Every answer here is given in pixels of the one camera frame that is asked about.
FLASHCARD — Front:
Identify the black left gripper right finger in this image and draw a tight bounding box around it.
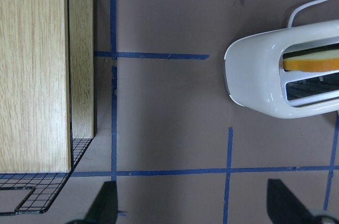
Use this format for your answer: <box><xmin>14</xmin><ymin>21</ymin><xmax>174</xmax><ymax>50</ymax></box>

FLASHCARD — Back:
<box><xmin>266</xmin><ymin>179</ymin><xmax>314</xmax><ymax>223</ymax></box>

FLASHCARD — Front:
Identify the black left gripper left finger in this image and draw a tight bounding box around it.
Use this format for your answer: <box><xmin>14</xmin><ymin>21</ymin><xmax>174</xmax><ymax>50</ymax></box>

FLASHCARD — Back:
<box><xmin>84</xmin><ymin>181</ymin><xmax>118</xmax><ymax>224</ymax></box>

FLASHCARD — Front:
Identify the white toaster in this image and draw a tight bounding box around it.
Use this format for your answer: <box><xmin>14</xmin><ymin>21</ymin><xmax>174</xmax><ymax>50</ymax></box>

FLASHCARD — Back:
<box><xmin>224</xmin><ymin>20</ymin><xmax>338</xmax><ymax>119</ymax></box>

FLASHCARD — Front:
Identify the orange toast slice in toaster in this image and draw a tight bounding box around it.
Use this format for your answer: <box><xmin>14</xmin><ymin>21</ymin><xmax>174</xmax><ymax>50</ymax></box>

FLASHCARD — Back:
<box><xmin>283</xmin><ymin>49</ymin><xmax>338</xmax><ymax>73</ymax></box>

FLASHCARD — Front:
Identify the upper wooden shelf board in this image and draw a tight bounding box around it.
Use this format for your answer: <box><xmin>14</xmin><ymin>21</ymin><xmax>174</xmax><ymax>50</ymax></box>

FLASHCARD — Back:
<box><xmin>1</xmin><ymin>0</ymin><xmax>71</xmax><ymax>173</ymax></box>

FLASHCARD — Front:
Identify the black wire basket rack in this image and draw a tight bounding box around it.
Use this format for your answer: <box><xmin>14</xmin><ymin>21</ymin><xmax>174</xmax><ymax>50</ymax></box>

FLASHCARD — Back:
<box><xmin>0</xmin><ymin>0</ymin><xmax>97</xmax><ymax>216</ymax></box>

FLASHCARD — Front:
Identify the white toaster power cable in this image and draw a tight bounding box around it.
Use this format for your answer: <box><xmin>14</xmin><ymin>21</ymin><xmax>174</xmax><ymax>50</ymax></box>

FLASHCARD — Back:
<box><xmin>287</xmin><ymin>0</ymin><xmax>339</xmax><ymax>29</ymax></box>

